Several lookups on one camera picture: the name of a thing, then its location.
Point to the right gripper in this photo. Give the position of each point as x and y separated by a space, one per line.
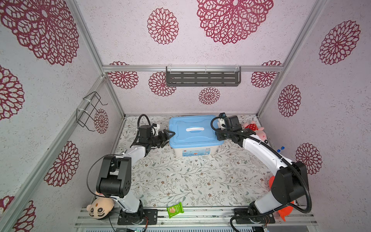
218 134

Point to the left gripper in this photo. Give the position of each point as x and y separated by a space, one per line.
164 138

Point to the blue plastic bin lid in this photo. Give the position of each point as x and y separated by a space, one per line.
192 132

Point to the white plastic storage bin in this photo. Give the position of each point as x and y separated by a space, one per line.
196 151

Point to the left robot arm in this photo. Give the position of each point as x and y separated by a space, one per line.
114 179

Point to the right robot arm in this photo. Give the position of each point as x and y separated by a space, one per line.
290 186

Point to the pink pig plush toy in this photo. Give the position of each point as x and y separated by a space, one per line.
258 130

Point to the green snack packet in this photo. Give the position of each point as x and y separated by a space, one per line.
175 210

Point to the cartoon boy plush doll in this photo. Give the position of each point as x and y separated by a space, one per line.
100 207

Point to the grey wall shelf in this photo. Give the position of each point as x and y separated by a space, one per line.
202 79

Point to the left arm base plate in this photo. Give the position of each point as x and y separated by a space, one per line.
142 217

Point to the aluminium front rail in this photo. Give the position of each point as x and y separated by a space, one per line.
195 217

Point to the black wire wall rack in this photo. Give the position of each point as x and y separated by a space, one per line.
93 116

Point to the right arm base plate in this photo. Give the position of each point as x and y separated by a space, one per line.
246 218

